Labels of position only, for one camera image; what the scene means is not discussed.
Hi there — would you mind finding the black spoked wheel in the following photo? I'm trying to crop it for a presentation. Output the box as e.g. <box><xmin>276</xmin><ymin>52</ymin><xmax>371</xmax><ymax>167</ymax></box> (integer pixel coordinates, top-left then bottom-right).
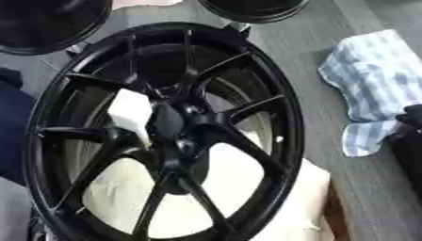
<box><xmin>21</xmin><ymin>22</ymin><xmax>307</xmax><ymax>241</ymax></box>

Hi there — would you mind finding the person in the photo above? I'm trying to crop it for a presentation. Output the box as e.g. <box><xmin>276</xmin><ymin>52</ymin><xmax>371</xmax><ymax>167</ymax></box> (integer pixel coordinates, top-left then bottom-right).
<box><xmin>0</xmin><ymin>67</ymin><xmax>40</xmax><ymax>186</ymax></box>

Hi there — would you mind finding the white pin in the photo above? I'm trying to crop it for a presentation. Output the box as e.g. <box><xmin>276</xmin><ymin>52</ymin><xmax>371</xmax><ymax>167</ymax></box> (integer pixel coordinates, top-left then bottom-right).
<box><xmin>105</xmin><ymin>88</ymin><xmax>155</xmax><ymax>148</ymax></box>

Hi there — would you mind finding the black round wheel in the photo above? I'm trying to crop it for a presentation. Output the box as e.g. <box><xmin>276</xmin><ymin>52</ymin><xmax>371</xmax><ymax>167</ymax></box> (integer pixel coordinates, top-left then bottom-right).
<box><xmin>0</xmin><ymin>0</ymin><xmax>114</xmax><ymax>56</ymax></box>
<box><xmin>196</xmin><ymin>0</ymin><xmax>312</xmax><ymax>24</ymax></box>

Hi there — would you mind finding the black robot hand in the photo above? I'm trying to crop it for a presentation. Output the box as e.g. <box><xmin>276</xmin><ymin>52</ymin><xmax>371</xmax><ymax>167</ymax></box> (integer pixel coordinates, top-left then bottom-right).
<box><xmin>383</xmin><ymin>104</ymin><xmax>422</xmax><ymax>201</ymax></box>

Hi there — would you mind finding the blue white checked cloth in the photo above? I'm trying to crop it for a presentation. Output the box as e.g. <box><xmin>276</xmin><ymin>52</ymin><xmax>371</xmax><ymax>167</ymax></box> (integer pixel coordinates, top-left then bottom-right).
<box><xmin>316</xmin><ymin>28</ymin><xmax>422</xmax><ymax>158</ymax></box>

